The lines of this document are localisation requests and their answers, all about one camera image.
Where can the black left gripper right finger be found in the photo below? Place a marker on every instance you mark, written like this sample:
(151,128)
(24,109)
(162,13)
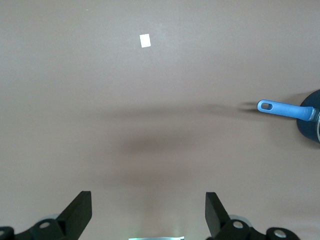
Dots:
(217,220)

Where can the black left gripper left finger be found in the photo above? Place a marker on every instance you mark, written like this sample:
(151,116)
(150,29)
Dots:
(72,217)

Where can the white tape square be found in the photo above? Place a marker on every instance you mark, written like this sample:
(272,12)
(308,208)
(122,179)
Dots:
(145,40)

